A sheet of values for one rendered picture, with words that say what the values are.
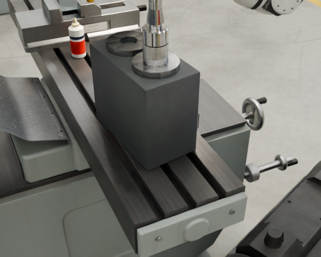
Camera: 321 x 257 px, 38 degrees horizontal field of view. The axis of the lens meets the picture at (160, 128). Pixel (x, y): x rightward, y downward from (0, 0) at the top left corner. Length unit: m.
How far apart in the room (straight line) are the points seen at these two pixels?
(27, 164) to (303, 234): 0.74
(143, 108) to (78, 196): 0.51
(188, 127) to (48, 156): 0.41
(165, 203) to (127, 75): 0.24
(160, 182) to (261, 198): 1.40
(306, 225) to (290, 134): 1.35
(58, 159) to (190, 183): 0.42
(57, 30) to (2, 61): 2.08
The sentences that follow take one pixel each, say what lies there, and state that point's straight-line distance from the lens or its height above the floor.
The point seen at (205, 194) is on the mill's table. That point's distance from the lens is 0.89.
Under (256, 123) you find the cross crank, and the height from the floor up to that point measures 0.63.
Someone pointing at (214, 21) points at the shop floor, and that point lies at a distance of 3.89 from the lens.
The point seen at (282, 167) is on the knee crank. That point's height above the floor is 0.53.
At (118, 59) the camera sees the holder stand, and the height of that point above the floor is 1.14.
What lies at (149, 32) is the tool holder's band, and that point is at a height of 1.22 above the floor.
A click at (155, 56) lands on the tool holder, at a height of 1.17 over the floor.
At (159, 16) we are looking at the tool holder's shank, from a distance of 0.83.
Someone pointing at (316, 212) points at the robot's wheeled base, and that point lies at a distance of 1.41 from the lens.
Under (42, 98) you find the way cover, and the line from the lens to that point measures 1.30.
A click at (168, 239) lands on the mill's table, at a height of 0.90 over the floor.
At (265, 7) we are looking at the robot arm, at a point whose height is 1.12.
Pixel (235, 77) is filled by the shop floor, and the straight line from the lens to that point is 3.13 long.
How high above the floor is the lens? 1.57
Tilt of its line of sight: 37 degrees down
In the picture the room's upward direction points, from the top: straight up
